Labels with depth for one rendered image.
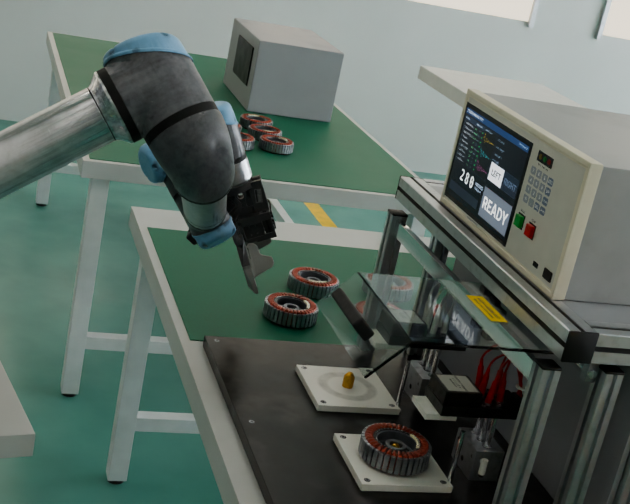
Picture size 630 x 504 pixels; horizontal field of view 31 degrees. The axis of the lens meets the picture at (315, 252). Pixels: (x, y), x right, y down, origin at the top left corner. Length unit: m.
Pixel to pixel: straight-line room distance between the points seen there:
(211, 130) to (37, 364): 2.11
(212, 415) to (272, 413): 0.10
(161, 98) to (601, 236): 0.65
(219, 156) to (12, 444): 0.53
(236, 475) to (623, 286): 0.64
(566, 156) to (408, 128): 5.19
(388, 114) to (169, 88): 5.17
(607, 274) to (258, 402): 0.62
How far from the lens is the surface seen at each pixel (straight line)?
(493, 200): 1.82
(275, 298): 2.29
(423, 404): 1.76
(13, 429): 1.76
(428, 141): 6.88
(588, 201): 1.60
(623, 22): 7.26
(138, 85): 1.62
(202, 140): 1.60
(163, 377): 3.65
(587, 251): 1.63
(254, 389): 1.94
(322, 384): 1.98
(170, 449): 3.26
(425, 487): 1.75
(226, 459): 1.76
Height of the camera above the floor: 1.62
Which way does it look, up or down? 19 degrees down
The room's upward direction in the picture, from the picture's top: 12 degrees clockwise
